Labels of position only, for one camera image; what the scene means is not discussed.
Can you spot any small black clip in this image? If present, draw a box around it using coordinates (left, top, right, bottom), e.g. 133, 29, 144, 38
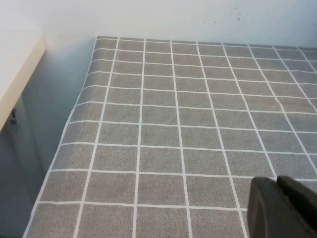
9, 108, 19, 131

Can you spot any beige side table top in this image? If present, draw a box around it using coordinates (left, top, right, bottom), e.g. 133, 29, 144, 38
0, 29, 47, 136

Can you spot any grey white-grid tablecloth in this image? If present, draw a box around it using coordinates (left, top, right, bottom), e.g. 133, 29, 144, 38
23, 36, 317, 238

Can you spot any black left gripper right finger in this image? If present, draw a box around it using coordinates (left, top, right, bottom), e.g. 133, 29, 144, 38
276, 175, 317, 238

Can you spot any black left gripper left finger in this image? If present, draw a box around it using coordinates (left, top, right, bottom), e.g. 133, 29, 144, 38
248, 177, 302, 238

